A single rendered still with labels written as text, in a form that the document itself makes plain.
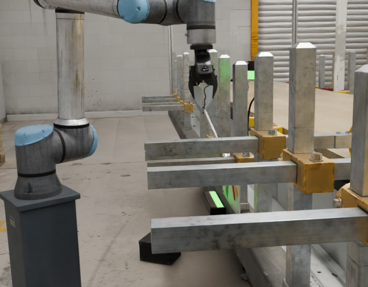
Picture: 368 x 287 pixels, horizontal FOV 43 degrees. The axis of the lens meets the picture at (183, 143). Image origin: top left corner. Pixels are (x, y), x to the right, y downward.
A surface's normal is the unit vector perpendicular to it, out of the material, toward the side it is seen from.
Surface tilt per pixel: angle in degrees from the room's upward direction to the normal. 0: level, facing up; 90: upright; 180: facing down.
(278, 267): 0
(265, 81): 90
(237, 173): 90
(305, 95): 90
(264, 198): 90
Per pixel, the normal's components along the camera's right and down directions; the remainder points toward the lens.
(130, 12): -0.61, 0.18
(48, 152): 0.74, 0.11
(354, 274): -0.99, 0.04
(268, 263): -0.03, -0.98
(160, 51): 0.11, 0.18
